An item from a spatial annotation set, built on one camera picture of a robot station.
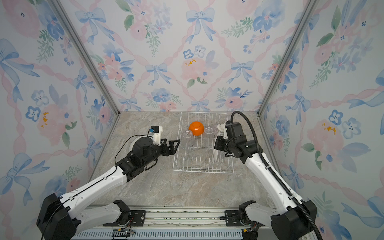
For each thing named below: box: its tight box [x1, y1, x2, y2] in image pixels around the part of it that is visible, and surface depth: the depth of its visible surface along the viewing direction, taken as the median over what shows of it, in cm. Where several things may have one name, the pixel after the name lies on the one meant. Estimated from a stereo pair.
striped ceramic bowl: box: [217, 123, 225, 134], surface depth 103 cm
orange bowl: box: [188, 121, 204, 136], surface depth 106 cm
